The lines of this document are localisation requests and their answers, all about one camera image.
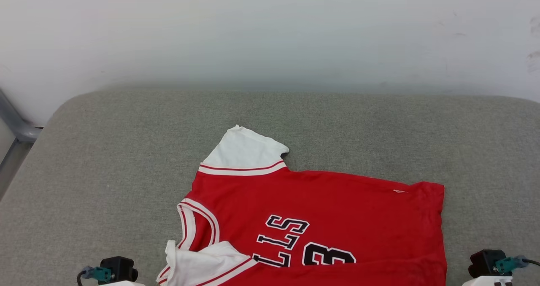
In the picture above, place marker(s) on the grey metal frame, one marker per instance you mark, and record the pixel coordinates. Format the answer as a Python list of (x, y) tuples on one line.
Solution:
[(14, 128)]

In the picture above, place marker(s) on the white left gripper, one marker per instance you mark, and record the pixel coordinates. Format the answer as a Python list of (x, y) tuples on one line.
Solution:
[(122, 283)]

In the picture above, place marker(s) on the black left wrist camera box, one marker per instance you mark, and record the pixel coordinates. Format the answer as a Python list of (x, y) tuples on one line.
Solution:
[(120, 268)]

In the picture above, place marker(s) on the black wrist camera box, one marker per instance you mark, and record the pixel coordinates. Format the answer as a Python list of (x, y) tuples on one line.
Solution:
[(485, 263), (120, 268)]

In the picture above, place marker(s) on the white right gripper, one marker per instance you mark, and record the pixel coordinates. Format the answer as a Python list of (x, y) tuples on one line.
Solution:
[(489, 281)]

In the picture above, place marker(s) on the red white basketball jersey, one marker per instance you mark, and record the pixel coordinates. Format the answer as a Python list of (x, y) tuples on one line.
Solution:
[(329, 210)]

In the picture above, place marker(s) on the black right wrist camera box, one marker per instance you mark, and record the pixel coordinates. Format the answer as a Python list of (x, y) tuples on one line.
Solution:
[(485, 263)]

